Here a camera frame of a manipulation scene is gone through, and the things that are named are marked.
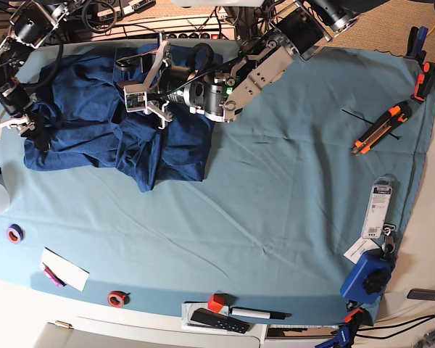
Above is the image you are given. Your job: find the white label card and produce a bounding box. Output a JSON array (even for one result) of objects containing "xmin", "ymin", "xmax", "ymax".
[{"xmin": 344, "ymin": 237, "xmax": 379, "ymax": 264}]

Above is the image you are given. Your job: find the blue spring clamp top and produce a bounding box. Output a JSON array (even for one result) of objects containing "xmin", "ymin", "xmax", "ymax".
[{"xmin": 405, "ymin": 26, "xmax": 428, "ymax": 60}]

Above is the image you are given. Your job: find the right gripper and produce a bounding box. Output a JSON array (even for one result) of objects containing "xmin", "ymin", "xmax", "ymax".
[{"xmin": 0, "ymin": 92, "xmax": 37, "ymax": 141}]

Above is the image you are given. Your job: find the blue spring clamp bottom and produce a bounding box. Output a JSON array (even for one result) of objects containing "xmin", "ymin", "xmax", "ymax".
[{"xmin": 315, "ymin": 326, "xmax": 357, "ymax": 348}]

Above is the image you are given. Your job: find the packaged tool blister pack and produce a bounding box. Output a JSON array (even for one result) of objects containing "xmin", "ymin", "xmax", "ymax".
[{"xmin": 361, "ymin": 175, "xmax": 395, "ymax": 239}]

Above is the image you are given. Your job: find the red tape roll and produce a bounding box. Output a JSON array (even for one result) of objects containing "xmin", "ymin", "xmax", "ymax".
[{"xmin": 107, "ymin": 291, "xmax": 130, "ymax": 308}]

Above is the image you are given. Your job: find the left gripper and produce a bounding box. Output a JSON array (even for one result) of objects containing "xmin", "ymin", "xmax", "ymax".
[{"xmin": 115, "ymin": 31, "xmax": 173, "ymax": 129}]

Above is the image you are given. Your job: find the white marker pen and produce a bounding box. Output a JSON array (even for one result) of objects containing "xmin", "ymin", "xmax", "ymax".
[{"xmin": 229, "ymin": 307, "xmax": 291, "ymax": 320}]

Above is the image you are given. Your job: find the orange clamp bottom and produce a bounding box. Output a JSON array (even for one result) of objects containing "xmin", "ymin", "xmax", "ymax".
[{"xmin": 344, "ymin": 307, "xmax": 365, "ymax": 323}]

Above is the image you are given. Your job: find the red cube block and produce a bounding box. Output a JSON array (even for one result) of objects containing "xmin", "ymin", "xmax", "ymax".
[{"xmin": 207, "ymin": 294, "xmax": 225, "ymax": 313}]

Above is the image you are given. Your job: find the white paper card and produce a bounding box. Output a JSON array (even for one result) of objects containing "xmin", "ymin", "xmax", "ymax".
[{"xmin": 40, "ymin": 248, "xmax": 89, "ymax": 292}]

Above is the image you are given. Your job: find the blue box with knob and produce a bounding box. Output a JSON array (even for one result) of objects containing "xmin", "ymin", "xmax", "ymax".
[{"xmin": 340, "ymin": 249, "xmax": 396, "ymax": 305}]

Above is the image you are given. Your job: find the power strip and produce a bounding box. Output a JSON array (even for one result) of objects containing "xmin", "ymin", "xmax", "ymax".
[{"xmin": 74, "ymin": 15, "xmax": 236, "ymax": 42}]

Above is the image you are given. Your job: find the black remote control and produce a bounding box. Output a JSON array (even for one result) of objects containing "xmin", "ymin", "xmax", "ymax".
[{"xmin": 191, "ymin": 308, "xmax": 250, "ymax": 334}]

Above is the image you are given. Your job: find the orange black clamp top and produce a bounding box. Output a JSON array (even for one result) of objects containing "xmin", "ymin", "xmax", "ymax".
[{"xmin": 411, "ymin": 62, "xmax": 435, "ymax": 104}]

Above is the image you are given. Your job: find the black zip tie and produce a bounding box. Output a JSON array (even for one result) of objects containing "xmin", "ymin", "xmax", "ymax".
[{"xmin": 342, "ymin": 109, "xmax": 401, "ymax": 140}]

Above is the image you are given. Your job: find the light blue table cloth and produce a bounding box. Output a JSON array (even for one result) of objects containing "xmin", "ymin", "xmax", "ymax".
[{"xmin": 0, "ymin": 48, "xmax": 435, "ymax": 325}]

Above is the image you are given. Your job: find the dark blue t-shirt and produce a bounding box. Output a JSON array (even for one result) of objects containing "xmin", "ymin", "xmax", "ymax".
[{"xmin": 24, "ymin": 43, "xmax": 214, "ymax": 192}]

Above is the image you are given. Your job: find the blue spring clamp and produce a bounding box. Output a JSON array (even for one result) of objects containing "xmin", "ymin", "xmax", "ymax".
[
  {"xmin": 405, "ymin": 26, "xmax": 428, "ymax": 60},
  {"xmin": 315, "ymin": 326, "xmax": 357, "ymax": 348}
]

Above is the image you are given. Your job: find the orange black utility knife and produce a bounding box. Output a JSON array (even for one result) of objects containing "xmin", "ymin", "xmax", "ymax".
[{"xmin": 351, "ymin": 101, "xmax": 413, "ymax": 155}]

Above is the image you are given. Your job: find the black phone device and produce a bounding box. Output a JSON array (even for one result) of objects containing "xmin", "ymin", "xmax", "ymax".
[{"xmin": 407, "ymin": 289, "xmax": 435, "ymax": 301}]

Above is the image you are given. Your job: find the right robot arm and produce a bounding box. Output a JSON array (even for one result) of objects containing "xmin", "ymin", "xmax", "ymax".
[{"xmin": 0, "ymin": 1, "xmax": 83, "ymax": 139}]

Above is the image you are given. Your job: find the purple tape roll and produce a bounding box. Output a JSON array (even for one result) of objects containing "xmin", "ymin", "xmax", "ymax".
[{"xmin": 7, "ymin": 224, "xmax": 24, "ymax": 244}]

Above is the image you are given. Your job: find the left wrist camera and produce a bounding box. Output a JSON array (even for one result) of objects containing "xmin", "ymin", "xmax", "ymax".
[{"xmin": 124, "ymin": 91, "xmax": 148, "ymax": 112}]

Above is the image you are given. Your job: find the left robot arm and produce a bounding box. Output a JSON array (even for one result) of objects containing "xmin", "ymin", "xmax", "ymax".
[{"xmin": 115, "ymin": 1, "xmax": 382, "ymax": 128}]

